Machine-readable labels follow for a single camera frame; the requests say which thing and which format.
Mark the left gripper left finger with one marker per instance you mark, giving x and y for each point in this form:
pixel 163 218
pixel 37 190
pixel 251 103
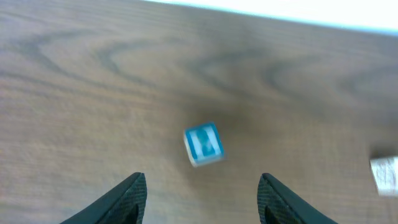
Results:
pixel 123 204

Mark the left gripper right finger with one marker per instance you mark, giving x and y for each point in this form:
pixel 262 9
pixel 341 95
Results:
pixel 278 204

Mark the blue number 2 block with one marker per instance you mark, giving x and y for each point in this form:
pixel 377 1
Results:
pixel 203 144

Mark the plain wooden block far right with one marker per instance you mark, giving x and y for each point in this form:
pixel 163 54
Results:
pixel 385 175

